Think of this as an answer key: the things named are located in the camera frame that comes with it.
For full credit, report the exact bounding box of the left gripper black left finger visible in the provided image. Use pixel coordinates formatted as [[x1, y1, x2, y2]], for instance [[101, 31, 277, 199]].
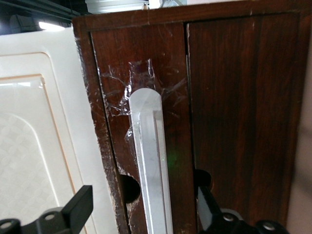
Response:
[[0, 184, 94, 234]]

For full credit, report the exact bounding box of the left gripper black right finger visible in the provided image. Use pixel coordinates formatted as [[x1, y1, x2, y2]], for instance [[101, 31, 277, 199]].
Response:
[[196, 186, 291, 234]]

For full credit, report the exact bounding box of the white drawer handle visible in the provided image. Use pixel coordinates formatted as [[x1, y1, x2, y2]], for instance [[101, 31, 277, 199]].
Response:
[[129, 88, 174, 234]]

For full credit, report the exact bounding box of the wooden drawer with white handle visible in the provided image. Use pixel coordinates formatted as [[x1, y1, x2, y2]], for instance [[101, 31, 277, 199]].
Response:
[[89, 23, 197, 234]]

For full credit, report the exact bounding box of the clear adhesive tape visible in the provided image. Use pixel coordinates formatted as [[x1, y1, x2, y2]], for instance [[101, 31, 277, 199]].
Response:
[[98, 58, 190, 147]]

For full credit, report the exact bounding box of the wooden drawer without handle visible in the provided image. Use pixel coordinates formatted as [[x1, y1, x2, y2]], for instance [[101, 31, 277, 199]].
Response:
[[186, 12, 302, 230]]

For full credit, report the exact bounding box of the brown drawer with white handle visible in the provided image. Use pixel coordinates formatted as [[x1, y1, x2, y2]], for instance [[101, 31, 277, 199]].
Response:
[[72, 0, 312, 234]]

